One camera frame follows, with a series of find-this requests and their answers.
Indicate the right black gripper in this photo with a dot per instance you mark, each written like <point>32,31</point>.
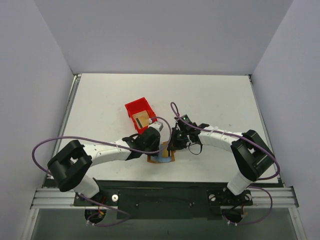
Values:
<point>173,145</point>

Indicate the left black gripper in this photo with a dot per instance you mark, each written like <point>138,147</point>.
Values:
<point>155,150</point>

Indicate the aluminium frame rail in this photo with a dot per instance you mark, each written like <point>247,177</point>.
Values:
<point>52,198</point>

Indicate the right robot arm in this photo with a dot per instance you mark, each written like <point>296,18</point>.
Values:
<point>251,154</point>

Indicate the orange credit card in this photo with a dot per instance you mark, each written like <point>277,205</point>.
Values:
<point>141,119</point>
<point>168,154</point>

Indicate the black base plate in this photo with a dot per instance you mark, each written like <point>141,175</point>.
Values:
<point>163,200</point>

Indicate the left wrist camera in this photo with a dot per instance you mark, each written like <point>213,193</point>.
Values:
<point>157,125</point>

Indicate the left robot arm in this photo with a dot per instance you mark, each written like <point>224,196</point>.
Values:
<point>70,165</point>

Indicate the red plastic bin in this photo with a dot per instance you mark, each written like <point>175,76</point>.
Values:
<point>137,106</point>

